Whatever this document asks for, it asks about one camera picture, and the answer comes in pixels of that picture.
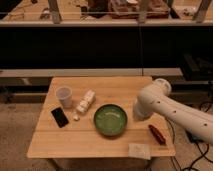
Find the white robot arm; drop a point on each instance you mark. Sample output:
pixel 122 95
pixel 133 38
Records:
pixel 154 98

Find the green ceramic bowl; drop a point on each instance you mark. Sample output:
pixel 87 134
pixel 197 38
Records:
pixel 110 120

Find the wooden table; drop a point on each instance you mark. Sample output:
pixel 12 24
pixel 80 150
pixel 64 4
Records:
pixel 79 139

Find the translucent plastic cup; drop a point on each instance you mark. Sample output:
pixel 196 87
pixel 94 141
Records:
pixel 64 95

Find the small white cube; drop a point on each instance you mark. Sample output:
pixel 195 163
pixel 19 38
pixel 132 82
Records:
pixel 76 117

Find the black smartphone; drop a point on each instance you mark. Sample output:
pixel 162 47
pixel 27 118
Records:
pixel 60 117

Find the red-brown pocket knife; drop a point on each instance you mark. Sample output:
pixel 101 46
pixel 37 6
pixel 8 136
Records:
pixel 157 135

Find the wooden workbench shelf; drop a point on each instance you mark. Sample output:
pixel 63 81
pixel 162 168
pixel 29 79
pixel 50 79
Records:
pixel 106 12

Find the blue power adapter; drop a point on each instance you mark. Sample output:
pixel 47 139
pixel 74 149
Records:
pixel 192 138

